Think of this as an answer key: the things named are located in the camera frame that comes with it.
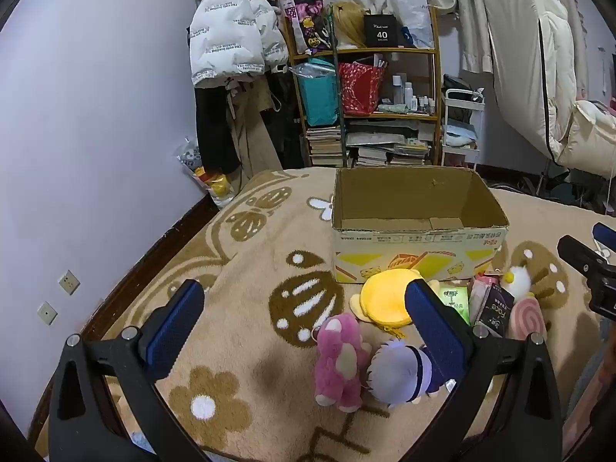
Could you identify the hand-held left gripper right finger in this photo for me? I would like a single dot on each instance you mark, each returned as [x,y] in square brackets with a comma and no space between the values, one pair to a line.
[435,328]

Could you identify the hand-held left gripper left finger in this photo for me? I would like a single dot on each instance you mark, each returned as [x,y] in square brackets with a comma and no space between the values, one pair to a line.
[173,328]

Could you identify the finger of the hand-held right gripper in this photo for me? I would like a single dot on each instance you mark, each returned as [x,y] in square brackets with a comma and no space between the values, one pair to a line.
[605,237]
[577,252]

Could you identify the yellow plush toy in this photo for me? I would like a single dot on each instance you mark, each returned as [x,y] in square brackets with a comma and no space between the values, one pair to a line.
[385,293]

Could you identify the black carton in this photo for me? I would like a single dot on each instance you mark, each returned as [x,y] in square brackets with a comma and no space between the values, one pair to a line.
[495,314]

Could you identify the purple-haired plush doll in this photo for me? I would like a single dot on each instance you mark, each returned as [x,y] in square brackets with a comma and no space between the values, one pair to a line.
[390,370]

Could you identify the white fluffy plush toy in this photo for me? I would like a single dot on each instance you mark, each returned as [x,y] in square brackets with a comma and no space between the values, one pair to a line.
[517,279]

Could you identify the pink swirl plush toy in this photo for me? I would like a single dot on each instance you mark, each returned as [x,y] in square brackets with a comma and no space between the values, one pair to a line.
[527,320]

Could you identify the pink bear plush toy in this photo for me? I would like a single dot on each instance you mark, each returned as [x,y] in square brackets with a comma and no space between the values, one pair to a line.
[337,361]

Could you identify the cardboard box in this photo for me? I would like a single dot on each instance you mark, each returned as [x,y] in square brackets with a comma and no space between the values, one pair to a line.
[385,192]

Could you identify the green tissue packet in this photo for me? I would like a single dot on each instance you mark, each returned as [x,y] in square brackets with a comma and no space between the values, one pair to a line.
[455,301]

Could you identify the pink plastic packet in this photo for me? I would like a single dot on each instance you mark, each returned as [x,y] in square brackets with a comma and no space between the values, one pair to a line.
[488,279]

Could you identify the metal stand legs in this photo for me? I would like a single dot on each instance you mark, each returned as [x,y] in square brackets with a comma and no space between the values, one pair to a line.
[544,178]

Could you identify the cream quilt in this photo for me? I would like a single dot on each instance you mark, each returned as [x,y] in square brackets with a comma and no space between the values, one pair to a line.
[587,139]

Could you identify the beige floral blanket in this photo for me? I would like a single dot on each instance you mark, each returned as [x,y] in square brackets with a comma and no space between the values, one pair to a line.
[269,231]

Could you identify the light blue pillow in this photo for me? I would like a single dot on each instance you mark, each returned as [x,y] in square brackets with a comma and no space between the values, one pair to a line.
[459,137]

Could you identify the clear plastic bag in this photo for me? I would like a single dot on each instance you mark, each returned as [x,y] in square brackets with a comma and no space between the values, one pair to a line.
[192,159]

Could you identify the pile of books and papers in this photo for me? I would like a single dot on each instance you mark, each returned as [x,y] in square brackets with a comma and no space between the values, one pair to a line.
[390,147]

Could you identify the white trolley cart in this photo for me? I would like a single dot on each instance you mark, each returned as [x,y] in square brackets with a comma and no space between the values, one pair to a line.
[464,97]

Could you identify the white quilt black trim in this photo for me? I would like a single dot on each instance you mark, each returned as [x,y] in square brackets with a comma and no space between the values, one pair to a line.
[524,57]

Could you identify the beige hanging garment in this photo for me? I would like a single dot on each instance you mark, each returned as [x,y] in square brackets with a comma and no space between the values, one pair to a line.
[255,144]

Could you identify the black hanging garment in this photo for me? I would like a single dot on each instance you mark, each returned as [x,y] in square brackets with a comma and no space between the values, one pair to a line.
[211,125]

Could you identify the stack of books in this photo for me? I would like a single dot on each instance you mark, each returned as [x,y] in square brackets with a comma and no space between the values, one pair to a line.
[325,147]

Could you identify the wooden shelf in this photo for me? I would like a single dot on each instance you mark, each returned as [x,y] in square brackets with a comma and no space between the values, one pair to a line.
[437,82]

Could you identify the pale green folded cloth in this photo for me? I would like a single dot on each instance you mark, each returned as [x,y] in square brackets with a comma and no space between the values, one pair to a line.
[394,108]

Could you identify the group of white cosmetic bottles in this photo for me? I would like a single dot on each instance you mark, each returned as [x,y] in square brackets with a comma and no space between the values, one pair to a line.
[409,96]

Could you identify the red patterned bag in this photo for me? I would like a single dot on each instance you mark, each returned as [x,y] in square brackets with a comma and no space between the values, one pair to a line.
[358,89]

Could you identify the teal bag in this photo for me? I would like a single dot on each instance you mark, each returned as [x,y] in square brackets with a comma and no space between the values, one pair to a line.
[317,96]

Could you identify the white plastic bag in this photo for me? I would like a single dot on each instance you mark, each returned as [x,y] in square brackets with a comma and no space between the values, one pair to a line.
[414,9]

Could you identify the black box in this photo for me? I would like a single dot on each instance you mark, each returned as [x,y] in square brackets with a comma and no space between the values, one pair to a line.
[380,31]

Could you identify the white puffer jacket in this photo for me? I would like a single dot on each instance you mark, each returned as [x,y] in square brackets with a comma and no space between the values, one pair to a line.
[226,33]

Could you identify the blonde wig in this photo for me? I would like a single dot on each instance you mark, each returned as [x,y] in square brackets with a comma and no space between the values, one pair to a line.
[351,24]

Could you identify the black printed tote bag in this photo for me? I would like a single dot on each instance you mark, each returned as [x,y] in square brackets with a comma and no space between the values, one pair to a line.
[308,24]

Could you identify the wall socket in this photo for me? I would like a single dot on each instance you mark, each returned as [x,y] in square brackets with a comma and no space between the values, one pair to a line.
[69,282]
[47,313]

